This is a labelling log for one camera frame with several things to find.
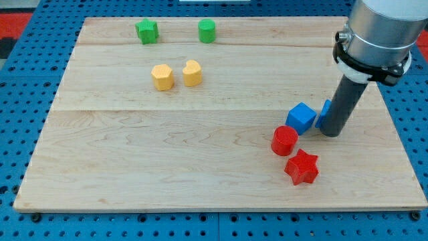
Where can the blue triangle block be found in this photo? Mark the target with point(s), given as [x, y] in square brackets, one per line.
[323, 113]

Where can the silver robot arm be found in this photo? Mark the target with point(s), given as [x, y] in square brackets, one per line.
[376, 40]

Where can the yellow heart block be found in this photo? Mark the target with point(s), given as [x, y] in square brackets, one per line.
[192, 73]

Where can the light wooden board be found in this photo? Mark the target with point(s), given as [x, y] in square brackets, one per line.
[113, 143]

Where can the yellow hexagon block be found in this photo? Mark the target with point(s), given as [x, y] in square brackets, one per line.
[162, 77]

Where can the red cylinder block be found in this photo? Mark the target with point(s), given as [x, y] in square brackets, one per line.
[284, 140]

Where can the blue cube block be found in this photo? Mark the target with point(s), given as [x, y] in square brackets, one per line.
[301, 118]

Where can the green cylinder block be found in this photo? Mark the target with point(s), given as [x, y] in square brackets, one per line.
[207, 31]

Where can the red star block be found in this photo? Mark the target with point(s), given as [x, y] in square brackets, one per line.
[302, 168]

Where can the green star block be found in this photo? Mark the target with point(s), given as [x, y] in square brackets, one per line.
[147, 31]

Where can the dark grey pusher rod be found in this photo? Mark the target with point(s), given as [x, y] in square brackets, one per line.
[342, 105]

